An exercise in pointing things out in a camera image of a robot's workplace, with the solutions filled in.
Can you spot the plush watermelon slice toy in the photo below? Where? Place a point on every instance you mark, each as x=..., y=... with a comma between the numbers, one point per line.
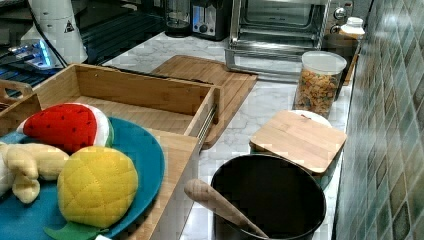
x=69, y=126

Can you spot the small wooden tray box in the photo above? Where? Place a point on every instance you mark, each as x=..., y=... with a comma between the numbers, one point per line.
x=18, y=101

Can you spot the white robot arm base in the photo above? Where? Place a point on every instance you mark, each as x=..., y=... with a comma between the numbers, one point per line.
x=54, y=23

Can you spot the bamboo wooden drawer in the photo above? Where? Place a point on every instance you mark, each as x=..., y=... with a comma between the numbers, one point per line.
x=163, y=103

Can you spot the large bamboo cutting board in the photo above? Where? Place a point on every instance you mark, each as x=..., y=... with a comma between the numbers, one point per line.
x=234, y=86

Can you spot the white lidded supplement bottle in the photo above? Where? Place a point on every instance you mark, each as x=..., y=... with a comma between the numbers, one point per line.
x=353, y=28

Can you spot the bamboo drawer organizer cabinet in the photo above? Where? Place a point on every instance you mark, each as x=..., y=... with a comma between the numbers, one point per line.
x=167, y=214

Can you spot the yellow plush pineapple toy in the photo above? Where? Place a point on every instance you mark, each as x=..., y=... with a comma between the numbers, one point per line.
x=95, y=189

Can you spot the teal blue plate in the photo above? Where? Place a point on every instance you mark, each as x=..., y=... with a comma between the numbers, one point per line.
x=19, y=221

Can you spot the black utensil holder cup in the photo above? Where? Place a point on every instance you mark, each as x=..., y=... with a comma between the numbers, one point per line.
x=280, y=197

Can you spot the dark grey cylindrical canister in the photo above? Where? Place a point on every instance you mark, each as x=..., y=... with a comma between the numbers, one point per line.
x=344, y=46

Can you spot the black silver toaster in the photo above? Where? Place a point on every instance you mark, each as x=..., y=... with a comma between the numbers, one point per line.
x=211, y=18

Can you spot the teal canister with bamboo lid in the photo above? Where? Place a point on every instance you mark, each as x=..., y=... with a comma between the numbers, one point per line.
x=311, y=145

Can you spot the clear jar of colourful cereal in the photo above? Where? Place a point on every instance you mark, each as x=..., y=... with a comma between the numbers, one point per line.
x=318, y=82

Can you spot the stainless steel toaster oven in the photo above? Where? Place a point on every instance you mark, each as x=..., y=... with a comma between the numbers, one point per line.
x=268, y=37

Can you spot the black coffee grinder with lid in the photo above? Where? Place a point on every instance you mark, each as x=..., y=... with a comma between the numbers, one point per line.
x=177, y=18

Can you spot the wooden utensil handle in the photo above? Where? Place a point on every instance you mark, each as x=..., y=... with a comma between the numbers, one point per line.
x=205, y=195

